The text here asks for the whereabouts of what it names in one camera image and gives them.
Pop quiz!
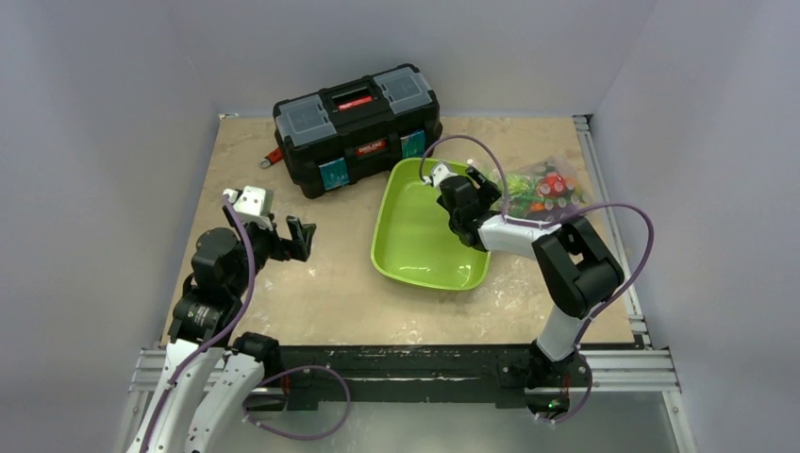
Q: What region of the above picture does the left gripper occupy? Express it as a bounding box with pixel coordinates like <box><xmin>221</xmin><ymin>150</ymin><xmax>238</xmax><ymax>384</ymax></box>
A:
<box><xmin>224</xmin><ymin>202</ymin><xmax>313</xmax><ymax>295</ymax></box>

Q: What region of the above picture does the clear zip top bag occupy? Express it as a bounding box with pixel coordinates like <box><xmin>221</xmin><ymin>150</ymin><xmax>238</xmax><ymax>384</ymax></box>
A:
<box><xmin>475</xmin><ymin>156</ymin><xmax>592</xmax><ymax>222</ymax></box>

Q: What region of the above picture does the red fake food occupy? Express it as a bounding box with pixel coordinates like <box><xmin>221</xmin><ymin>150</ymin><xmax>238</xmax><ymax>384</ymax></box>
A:
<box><xmin>538</xmin><ymin>173</ymin><xmax>571</xmax><ymax>198</ymax></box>

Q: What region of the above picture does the green plastic tray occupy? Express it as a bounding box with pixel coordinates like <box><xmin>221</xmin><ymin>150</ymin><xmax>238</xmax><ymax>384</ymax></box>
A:
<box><xmin>371</xmin><ymin>158</ymin><xmax>491</xmax><ymax>292</ymax></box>

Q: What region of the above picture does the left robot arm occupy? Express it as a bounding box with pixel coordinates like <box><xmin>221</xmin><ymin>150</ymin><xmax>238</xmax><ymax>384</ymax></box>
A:
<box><xmin>128</xmin><ymin>214</ymin><xmax>317</xmax><ymax>452</ymax></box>

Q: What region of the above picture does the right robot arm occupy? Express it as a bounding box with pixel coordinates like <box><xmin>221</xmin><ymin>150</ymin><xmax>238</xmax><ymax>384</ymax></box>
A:
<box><xmin>423</xmin><ymin>162</ymin><xmax>625</xmax><ymax>386</ymax></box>

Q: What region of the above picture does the black plastic toolbox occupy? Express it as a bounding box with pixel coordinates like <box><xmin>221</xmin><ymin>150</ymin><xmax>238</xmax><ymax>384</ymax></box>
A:
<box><xmin>273</xmin><ymin>63</ymin><xmax>443</xmax><ymax>199</ymax></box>

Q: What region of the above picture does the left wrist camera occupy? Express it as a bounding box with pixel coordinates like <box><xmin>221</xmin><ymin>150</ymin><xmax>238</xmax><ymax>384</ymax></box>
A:
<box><xmin>223</xmin><ymin>185</ymin><xmax>275</xmax><ymax>230</ymax></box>

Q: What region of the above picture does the red handled tool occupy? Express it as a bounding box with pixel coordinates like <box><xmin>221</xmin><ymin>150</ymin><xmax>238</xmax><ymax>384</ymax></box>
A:
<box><xmin>259</xmin><ymin>148</ymin><xmax>283</xmax><ymax>169</ymax></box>

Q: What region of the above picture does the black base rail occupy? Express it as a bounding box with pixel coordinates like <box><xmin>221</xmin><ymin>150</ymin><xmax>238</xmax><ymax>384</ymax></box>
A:
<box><xmin>222</xmin><ymin>342</ymin><xmax>592</xmax><ymax>414</ymax></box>

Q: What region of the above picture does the aluminium frame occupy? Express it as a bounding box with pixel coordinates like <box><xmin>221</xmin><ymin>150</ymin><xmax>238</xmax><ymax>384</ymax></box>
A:
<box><xmin>118</xmin><ymin>113</ymin><xmax>698</xmax><ymax>453</ymax></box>

